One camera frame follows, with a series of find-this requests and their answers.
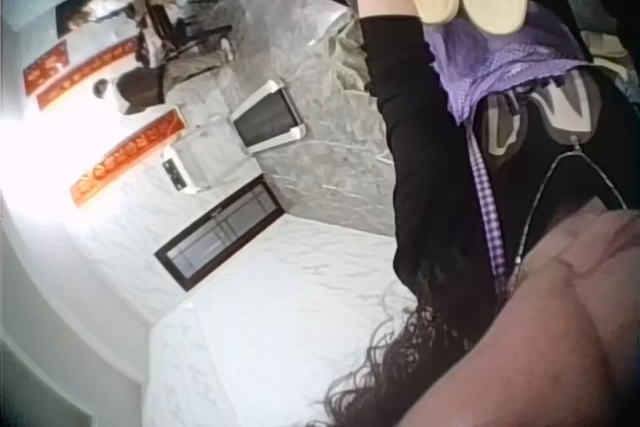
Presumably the white framed flat heater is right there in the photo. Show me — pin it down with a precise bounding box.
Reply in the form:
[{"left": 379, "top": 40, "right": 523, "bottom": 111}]
[{"left": 229, "top": 79, "right": 307, "bottom": 156}]

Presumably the dark framed window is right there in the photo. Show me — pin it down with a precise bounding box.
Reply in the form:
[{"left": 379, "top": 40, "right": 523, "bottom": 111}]
[{"left": 153, "top": 175, "right": 287, "bottom": 293}]

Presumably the olive green bag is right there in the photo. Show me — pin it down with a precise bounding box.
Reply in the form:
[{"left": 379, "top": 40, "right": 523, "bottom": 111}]
[{"left": 325, "top": 21, "right": 375, "bottom": 98}]

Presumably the white box appliance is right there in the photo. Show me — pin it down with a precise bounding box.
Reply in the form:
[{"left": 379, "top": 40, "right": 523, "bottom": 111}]
[{"left": 160, "top": 130, "right": 217, "bottom": 196}]

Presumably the black chair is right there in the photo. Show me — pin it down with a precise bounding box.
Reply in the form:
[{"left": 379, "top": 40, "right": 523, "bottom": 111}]
[{"left": 143, "top": 0, "right": 234, "bottom": 71}]

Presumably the long red wall banner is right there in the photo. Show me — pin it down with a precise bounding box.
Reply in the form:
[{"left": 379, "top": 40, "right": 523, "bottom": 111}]
[
  {"left": 69, "top": 108, "right": 189, "bottom": 209},
  {"left": 36, "top": 39, "right": 140, "bottom": 112}
]

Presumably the short red wall banner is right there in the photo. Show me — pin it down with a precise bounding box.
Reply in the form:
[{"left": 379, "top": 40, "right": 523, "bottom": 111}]
[{"left": 22, "top": 40, "right": 70, "bottom": 97}]

